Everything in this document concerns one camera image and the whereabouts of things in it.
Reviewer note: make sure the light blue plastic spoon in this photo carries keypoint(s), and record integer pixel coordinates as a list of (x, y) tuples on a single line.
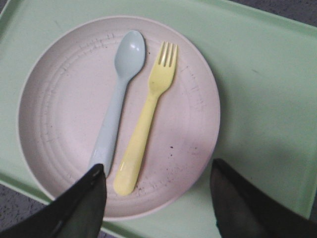
[(128, 61)]

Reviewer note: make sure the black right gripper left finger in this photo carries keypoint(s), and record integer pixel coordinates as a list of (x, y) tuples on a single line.
[(77, 213)]

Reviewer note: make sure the pale pink round plate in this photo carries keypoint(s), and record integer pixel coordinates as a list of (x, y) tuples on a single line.
[(66, 97)]

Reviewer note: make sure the yellow plastic fork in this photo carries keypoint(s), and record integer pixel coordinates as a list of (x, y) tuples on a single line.
[(160, 80)]

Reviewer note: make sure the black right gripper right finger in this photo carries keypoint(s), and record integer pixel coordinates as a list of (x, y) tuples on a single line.
[(243, 211)]

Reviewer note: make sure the light green plastic tray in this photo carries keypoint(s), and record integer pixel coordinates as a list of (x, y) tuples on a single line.
[(265, 70)]

